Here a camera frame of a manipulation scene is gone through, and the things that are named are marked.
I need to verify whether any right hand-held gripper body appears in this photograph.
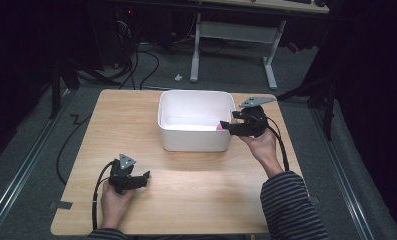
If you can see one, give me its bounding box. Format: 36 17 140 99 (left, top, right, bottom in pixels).
235 95 278 139

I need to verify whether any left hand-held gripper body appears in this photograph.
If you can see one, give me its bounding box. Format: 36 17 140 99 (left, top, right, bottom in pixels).
108 153 138 195

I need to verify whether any white plastic bin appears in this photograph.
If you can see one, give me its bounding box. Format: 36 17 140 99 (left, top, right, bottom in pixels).
157 89 237 153

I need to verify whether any person's right hand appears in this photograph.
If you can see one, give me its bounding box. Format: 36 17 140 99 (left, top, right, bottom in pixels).
239 127 286 179

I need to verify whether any person's left hand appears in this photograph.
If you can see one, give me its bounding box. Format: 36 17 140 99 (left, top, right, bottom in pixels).
100 181 137 230

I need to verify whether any grey tape strip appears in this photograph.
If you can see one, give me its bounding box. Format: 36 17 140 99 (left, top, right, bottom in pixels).
56 200 74 211

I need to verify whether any black metal stand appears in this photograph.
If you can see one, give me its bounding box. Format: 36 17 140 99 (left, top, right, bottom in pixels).
48 54 120 120
275 78 338 142

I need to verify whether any desk with white metal legs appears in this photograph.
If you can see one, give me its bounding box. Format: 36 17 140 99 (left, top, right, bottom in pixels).
189 0 330 92

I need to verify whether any black computer tower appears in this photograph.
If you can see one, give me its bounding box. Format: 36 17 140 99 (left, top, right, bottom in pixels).
87 4 139 69

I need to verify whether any left hand-held gripper black cable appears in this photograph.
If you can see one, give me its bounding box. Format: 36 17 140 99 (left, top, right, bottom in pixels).
91 160 116 231

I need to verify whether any hand-held gripper black cable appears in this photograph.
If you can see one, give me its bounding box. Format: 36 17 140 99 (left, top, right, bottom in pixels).
91 160 116 231
245 113 291 172

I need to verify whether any right hand-held gripper black cable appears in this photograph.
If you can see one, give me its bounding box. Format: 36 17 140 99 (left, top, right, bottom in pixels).
245 113 291 172

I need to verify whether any black floor cable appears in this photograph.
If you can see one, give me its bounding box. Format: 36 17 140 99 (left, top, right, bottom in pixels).
55 113 94 186

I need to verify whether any metal floor rail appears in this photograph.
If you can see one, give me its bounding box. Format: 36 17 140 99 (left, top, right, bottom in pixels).
309 107 377 240
0 89 74 236

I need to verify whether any bundle of black cables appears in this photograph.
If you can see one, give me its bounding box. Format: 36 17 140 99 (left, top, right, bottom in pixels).
114 19 161 91

